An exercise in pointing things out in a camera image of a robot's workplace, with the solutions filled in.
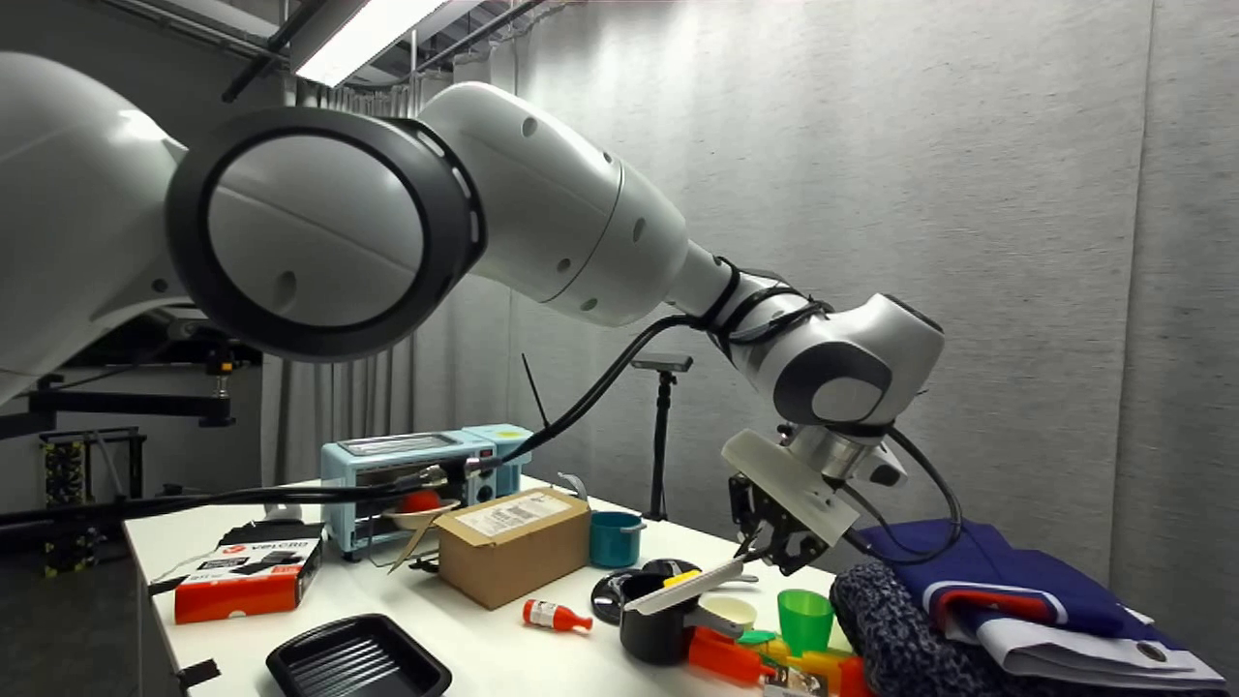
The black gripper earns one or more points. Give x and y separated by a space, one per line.
766 525

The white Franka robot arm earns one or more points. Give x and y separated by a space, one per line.
568 207

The black pot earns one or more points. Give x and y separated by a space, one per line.
660 640

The black pot lid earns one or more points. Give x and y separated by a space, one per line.
604 598

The pale yellow bowl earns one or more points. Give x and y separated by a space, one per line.
731 611

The green plastic cup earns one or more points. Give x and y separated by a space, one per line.
808 622

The orange toy carrot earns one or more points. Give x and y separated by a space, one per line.
726 658

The yellow toy food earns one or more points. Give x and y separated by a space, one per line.
808 667

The teal mug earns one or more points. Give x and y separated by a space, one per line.
615 541

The orange toy food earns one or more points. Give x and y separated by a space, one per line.
856 675

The dark patterned cloth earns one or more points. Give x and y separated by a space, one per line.
896 640

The red toy ketchup bottle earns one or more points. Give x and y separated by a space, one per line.
554 618

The brown cardboard box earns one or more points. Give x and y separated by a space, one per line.
518 564

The blue folded cloth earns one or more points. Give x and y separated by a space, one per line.
1019 573

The white folded cloth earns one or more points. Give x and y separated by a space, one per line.
1097 657

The red toy tomato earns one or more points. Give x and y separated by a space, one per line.
421 501

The thin wooden stick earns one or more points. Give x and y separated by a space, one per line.
416 542

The light blue toy oven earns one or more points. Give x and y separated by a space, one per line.
388 452

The black plastic tray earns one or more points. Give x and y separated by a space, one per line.
359 658

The small black flat object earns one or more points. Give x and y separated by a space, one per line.
271 533

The red orange box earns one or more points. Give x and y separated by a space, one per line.
237 598

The black table clamp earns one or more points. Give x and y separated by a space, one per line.
200 670

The long fluorescent light panel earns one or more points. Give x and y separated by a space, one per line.
368 41

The black metal beam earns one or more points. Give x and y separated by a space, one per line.
116 409

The black metal rack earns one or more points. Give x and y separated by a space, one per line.
62 491

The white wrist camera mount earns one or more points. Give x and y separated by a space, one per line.
788 491

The black camera stand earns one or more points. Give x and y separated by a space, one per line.
660 445

